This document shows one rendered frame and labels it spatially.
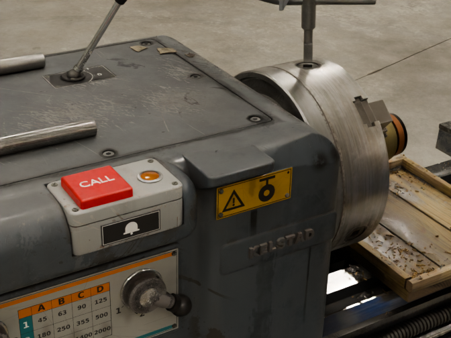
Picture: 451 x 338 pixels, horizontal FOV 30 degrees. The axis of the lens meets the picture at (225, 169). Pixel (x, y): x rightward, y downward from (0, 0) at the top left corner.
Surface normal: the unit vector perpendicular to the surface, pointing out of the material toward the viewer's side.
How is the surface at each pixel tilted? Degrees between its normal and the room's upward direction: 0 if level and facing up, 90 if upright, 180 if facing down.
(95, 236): 90
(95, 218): 90
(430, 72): 1
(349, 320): 57
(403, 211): 0
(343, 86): 22
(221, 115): 0
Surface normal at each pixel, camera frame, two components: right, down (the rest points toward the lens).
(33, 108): 0.03, -0.88
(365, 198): 0.51, 0.40
